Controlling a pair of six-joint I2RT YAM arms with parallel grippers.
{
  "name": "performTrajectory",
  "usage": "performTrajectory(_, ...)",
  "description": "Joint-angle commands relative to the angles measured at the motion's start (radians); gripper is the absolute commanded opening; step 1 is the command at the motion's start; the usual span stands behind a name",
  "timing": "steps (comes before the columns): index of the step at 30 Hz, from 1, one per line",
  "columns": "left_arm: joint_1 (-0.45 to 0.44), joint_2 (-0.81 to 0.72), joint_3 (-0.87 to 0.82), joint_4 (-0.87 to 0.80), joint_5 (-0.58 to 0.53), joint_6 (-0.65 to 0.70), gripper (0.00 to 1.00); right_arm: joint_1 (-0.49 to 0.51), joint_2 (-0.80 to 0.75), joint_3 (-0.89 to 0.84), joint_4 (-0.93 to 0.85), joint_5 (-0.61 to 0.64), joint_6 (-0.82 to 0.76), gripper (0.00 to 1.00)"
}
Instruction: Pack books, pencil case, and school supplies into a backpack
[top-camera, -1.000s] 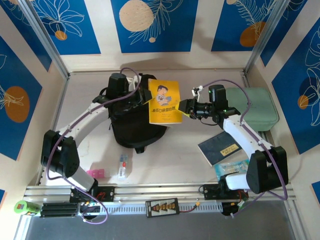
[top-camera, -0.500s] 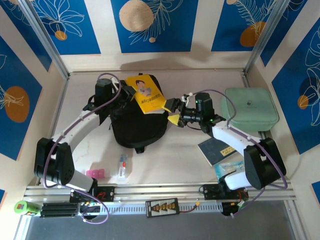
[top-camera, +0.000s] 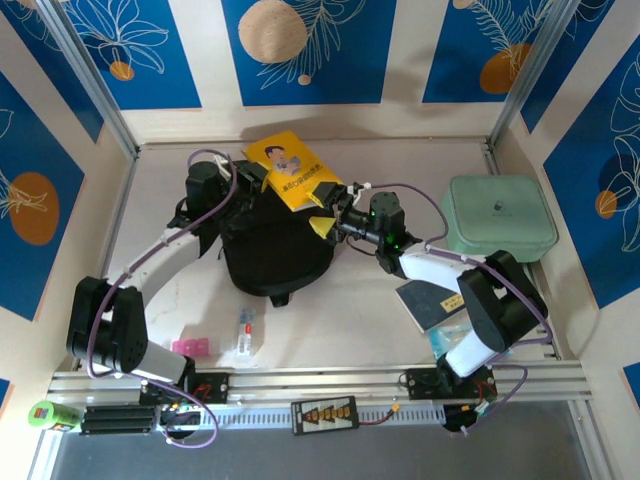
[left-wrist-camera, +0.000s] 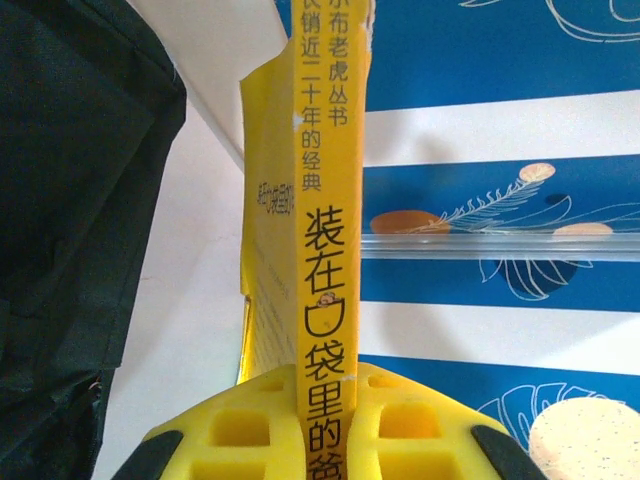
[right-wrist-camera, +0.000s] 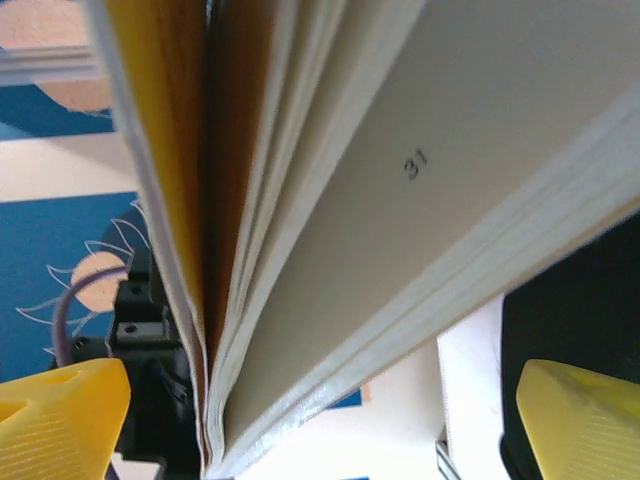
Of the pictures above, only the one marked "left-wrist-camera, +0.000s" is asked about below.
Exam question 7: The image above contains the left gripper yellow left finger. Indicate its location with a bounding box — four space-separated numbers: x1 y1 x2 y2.
112 364 301 480

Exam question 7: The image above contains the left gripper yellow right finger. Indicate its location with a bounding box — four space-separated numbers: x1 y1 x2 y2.
344 362 549 480

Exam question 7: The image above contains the yellow paperback book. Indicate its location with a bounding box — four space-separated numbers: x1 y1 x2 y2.
238 0 374 480

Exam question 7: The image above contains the black fabric backpack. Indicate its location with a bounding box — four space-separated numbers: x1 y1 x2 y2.
0 0 189 480

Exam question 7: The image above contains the aluminium frame post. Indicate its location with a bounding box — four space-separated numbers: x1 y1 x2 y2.
359 230 640 261

